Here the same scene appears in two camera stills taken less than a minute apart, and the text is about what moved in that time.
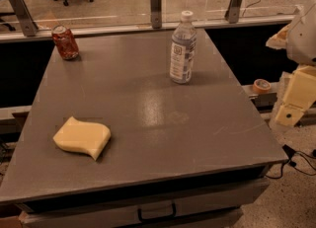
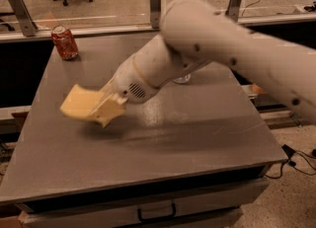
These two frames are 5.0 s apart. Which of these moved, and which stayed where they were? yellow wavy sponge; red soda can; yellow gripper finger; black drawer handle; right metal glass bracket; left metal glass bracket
Moved: yellow wavy sponge; yellow gripper finger
Stayed: red soda can; right metal glass bracket; black drawer handle; left metal glass bracket
